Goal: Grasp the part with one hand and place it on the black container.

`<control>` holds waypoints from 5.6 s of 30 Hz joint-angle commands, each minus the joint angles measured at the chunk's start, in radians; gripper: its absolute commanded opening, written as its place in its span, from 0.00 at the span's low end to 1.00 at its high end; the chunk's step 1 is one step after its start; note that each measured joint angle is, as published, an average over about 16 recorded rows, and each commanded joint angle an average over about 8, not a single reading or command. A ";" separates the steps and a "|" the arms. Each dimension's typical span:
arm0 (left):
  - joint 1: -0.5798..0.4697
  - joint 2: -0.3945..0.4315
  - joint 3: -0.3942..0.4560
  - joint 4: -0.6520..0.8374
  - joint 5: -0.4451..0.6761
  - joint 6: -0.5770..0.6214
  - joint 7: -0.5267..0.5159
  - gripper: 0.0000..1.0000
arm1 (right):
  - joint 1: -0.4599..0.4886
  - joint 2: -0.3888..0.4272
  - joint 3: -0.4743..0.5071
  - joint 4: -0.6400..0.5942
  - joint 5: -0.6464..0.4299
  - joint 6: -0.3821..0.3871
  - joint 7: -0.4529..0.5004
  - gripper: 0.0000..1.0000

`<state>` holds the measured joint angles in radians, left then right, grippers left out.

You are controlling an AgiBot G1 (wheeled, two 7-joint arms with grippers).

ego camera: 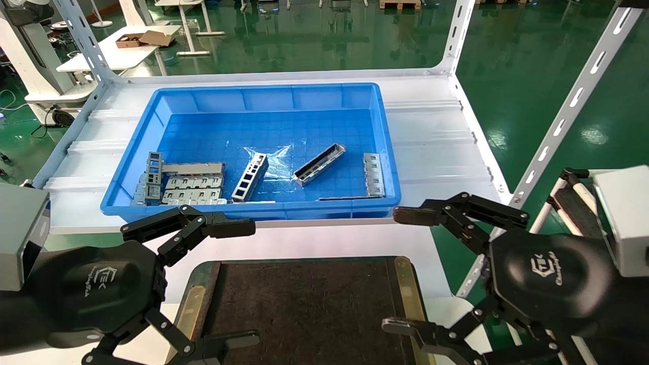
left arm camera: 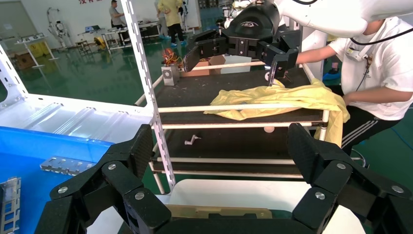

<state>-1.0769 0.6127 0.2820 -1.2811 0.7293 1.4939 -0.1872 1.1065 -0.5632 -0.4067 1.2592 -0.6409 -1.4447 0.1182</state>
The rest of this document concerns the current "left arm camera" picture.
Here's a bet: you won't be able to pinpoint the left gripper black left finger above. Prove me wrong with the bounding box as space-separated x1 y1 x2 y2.
34 123 172 234

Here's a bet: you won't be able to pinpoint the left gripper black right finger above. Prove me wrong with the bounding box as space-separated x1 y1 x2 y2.
286 122 413 234

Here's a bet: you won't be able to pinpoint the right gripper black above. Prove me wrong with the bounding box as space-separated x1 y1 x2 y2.
183 0 301 87

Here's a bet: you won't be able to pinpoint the metal bracket with square holes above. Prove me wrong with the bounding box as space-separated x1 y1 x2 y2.
0 176 21 234

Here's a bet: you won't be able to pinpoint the small white metal part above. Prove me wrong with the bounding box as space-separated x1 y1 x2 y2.
184 135 202 146

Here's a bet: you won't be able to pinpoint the white plastic box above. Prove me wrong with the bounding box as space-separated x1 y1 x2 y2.
223 55 252 74

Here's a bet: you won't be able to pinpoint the open cardboard box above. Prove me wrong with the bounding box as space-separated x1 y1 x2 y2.
180 55 226 78

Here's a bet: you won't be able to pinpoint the white tube cart, black mats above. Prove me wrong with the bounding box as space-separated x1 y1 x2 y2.
133 59 362 195

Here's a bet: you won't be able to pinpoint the yellow cloth garment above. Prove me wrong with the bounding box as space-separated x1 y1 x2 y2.
204 78 351 148

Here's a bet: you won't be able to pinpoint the small gray metal box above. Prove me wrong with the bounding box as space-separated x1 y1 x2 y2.
161 63 180 87

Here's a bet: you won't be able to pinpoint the person in yellow coat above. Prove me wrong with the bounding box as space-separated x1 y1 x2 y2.
157 0 187 46

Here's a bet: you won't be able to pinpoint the blue plastic bin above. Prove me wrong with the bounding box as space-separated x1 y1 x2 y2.
0 126 115 234

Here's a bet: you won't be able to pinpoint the white metal shelf rack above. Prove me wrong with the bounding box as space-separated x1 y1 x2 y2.
0 0 176 195

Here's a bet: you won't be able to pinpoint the person in white t-shirt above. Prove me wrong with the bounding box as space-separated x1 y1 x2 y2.
295 16 413 156

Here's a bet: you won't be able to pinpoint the white workbench table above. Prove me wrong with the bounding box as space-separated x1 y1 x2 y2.
103 20 162 51
14 32 60 68

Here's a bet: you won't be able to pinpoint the person in gray shirt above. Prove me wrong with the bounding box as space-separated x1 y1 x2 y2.
109 0 127 30

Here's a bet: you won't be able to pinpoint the brown cardboard box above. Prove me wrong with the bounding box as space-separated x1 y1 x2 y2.
14 51 36 70

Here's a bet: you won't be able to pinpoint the yellow waste bin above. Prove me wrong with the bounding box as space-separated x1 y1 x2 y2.
28 41 49 59

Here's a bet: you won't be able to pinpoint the white humanoid robot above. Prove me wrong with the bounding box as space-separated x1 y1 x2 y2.
46 7 73 49

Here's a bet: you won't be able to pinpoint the flat notched metal bracket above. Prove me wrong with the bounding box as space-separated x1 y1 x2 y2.
40 156 97 176

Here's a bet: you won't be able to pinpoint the orange wire bundle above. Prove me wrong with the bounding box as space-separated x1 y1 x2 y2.
161 47 183 67

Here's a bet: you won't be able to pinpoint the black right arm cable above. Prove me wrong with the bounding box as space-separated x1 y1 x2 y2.
350 27 413 46

